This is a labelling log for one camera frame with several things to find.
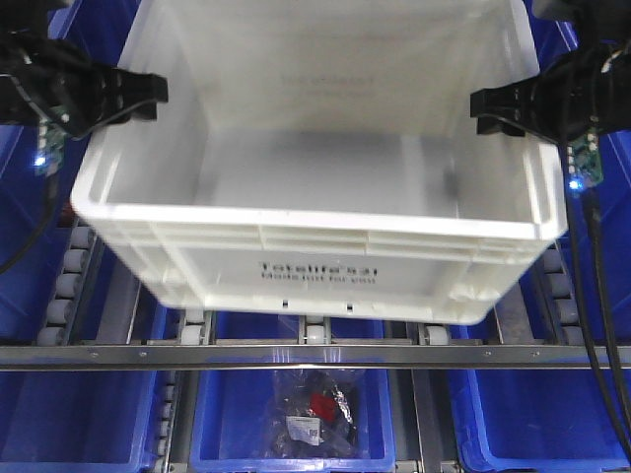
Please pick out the roller track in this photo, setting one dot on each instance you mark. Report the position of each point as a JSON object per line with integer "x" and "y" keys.
{"x": 62, "y": 309}
{"x": 556, "y": 298}

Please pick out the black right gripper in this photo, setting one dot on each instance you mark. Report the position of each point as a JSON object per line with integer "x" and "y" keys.
{"x": 586, "y": 87}

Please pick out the metal shelf front rail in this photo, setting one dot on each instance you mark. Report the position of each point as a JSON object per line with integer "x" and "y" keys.
{"x": 277, "y": 357}

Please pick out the right green circuit board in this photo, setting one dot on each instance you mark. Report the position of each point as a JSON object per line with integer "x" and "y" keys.
{"x": 584, "y": 161}

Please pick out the right roller track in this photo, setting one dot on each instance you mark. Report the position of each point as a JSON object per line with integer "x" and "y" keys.
{"x": 556, "y": 298}

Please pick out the blue bin lower left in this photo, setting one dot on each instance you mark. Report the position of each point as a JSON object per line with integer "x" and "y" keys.
{"x": 80, "y": 421}

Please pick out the left roller track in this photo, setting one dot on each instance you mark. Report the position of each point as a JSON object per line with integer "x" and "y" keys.
{"x": 62, "y": 309}

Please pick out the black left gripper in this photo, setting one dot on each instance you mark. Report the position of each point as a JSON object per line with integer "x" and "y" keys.
{"x": 52, "y": 80}

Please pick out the blue bin lower centre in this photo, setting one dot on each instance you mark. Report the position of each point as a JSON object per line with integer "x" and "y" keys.
{"x": 229, "y": 430}

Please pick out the green circuit board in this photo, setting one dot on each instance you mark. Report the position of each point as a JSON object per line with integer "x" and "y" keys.
{"x": 50, "y": 145}
{"x": 584, "y": 161}

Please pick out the white plastic tote box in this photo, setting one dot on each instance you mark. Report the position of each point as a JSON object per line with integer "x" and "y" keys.
{"x": 318, "y": 157}

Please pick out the blue bin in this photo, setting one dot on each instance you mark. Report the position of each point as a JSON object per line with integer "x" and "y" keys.
{"x": 100, "y": 29}
{"x": 229, "y": 430}
{"x": 552, "y": 39}
{"x": 80, "y": 421}
{"x": 541, "y": 421}

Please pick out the blue bin upper right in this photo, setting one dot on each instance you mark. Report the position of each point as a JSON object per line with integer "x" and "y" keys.
{"x": 552, "y": 39}

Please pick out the blue bin upper left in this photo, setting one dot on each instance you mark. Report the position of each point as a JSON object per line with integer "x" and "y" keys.
{"x": 100, "y": 29}

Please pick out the left green circuit board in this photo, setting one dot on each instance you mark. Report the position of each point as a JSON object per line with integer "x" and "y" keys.
{"x": 50, "y": 145}

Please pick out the plastic bag of parts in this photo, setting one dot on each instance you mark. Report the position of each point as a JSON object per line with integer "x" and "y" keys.
{"x": 313, "y": 414}

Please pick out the blue bin lower right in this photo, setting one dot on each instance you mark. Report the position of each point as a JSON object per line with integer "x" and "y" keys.
{"x": 541, "y": 421}

